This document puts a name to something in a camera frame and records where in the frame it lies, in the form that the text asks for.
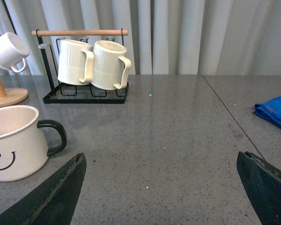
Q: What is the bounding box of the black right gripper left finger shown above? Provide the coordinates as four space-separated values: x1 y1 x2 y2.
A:
0 153 87 225

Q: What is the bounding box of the black wire mug rack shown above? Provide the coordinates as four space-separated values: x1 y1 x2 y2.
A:
32 29 129 104

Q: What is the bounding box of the white mug on tree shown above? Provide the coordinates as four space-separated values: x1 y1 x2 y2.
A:
0 32 30 73

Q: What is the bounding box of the ribbed cream mug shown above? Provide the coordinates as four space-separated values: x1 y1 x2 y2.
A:
58 39 94 85
91 40 132 90

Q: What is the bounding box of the wooden mug tree stand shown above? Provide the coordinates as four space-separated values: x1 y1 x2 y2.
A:
0 79 28 108

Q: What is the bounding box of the right ribbed cream mug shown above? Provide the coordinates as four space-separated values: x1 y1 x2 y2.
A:
91 40 132 90

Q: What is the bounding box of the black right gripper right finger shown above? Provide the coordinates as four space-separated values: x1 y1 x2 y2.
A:
237 151 281 225

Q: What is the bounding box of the blue folded cloth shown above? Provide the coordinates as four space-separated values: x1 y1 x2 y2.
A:
254 96 281 126

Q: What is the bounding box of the left ribbed cream mug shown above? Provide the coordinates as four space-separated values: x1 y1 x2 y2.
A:
58 39 94 85

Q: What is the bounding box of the white pleated curtain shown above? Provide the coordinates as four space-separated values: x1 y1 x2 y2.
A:
0 0 281 75

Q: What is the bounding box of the white smiley enamel cup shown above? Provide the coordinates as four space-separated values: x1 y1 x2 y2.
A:
0 105 67 182

